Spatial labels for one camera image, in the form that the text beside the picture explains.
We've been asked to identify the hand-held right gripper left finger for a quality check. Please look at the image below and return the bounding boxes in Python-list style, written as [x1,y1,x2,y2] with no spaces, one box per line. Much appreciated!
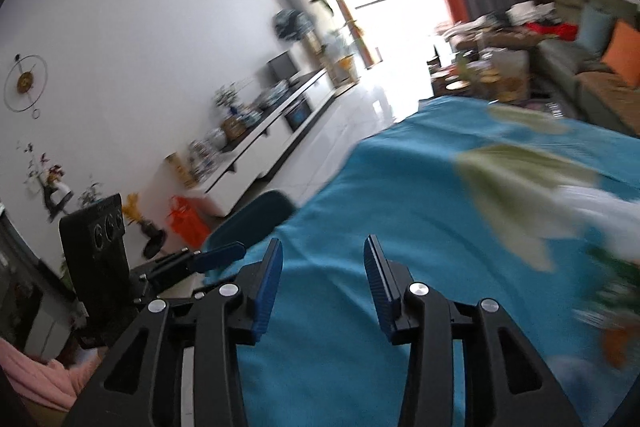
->
[62,238,285,427]

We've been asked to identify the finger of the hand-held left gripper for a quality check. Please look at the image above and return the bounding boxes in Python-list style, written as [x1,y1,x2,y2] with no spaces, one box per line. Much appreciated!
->
[145,241,247,289]

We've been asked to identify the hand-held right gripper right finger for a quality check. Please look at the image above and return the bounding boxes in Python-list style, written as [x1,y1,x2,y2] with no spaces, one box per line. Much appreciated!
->
[363,234,583,427]

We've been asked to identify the teal plastic bin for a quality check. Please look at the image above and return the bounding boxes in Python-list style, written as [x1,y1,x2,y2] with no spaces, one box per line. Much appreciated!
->
[207,190,298,254]

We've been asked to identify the person's left forearm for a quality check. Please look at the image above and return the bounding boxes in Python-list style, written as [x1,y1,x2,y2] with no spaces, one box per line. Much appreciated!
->
[0,337,103,414]

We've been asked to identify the orange plastic bag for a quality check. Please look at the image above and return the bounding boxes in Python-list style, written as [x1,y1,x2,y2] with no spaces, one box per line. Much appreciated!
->
[167,195,212,249]

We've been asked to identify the yellow flowers in dark vase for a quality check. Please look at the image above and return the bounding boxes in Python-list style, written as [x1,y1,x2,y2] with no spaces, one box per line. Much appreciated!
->
[122,193,167,259]

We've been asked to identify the yellow box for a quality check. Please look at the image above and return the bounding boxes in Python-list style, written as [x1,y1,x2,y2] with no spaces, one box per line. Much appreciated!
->
[166,152,195,188]

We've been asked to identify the blue printed tablecloth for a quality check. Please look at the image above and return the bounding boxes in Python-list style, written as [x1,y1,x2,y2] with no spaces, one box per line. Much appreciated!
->
[202,96,640,427]

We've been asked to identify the white television cabinet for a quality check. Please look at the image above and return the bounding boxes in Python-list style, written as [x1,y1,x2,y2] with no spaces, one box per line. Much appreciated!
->
[197,69,339,216]

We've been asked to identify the flower vase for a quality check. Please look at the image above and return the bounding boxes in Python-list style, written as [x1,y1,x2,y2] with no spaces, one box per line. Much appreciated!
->
[214,81,253,130]

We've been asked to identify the black television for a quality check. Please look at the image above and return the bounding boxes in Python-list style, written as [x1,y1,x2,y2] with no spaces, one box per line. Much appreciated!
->
[267,52,302,84]

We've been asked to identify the cluttered coffee table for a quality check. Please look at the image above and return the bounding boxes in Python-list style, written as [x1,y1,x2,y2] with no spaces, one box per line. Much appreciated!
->
[430,49,532,104]

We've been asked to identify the white standing air conditioner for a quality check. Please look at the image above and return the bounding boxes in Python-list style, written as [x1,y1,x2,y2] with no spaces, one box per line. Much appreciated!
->
[279,0,342,75]

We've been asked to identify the green brown sofa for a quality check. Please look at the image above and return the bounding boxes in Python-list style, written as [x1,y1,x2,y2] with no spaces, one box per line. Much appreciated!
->
[450,0,640,136]

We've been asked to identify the red cloth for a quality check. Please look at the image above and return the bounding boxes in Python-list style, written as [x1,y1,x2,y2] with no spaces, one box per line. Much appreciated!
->
[525,21,579,42]

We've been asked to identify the pile of clothes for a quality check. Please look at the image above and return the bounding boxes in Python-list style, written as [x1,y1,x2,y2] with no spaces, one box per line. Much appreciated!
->
[504,2,557,28]

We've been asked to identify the orange cushion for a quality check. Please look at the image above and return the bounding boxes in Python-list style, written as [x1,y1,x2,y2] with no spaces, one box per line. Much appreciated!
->
[602,21,640,88]

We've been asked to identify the blue cushion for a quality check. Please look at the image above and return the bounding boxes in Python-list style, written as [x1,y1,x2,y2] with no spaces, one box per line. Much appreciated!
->
[575,4,619,54]

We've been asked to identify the floral wall sticker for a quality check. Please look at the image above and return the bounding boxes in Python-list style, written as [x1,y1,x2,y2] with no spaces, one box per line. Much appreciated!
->
[17,141,103,224]

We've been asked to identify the round wire wall clock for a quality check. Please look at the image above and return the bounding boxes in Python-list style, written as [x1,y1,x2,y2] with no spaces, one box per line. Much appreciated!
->
[4,53,49,118]

